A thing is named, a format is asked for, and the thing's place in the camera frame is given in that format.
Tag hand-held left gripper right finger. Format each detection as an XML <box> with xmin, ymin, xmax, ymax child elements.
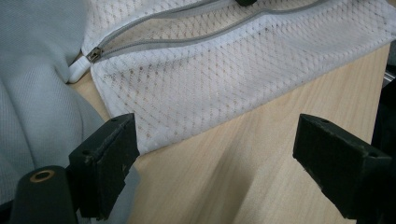
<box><xmin>292</xmin><ymin>113</ymin><xmax>394</xmax><ymax>220</ymax></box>

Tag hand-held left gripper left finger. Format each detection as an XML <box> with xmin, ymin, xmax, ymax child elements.
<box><xmin>68</xmin><ymin>112</ymin><xmax>141</xmax><ymax>220</ymax></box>

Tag light blue cloth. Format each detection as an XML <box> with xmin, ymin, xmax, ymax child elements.
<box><xmin>0</xmin><ymin>0</ymin><xmax>141</xmax><ymax>224</ymax></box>

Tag white mesh laundry bag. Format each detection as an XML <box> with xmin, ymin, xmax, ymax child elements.
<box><xmin>67</xmin><ymin>0</ymin><xmax>396</xmax><ymax>156</ymax></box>

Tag aluminium floor rail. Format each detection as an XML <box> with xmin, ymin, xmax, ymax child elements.
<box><xmin>384</xmin><ymin>71</ymin><xmax>396</xmax><ymax>88</ymax></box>

